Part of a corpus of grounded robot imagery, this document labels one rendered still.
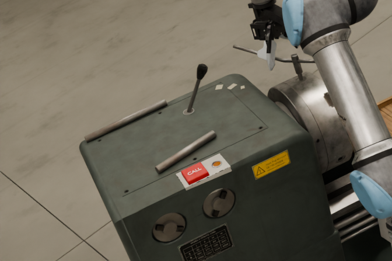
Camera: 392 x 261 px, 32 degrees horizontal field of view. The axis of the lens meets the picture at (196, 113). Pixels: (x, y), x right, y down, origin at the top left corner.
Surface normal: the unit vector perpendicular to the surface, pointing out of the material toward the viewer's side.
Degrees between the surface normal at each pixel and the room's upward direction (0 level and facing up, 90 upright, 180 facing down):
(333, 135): 77
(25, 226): 0
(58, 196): 0
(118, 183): 0
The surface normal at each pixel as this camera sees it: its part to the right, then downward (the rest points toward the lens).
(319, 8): -0.02, -0.21
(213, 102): -0.28, -0.82
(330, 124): 0.19, -0.01
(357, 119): -0.47, -0.02
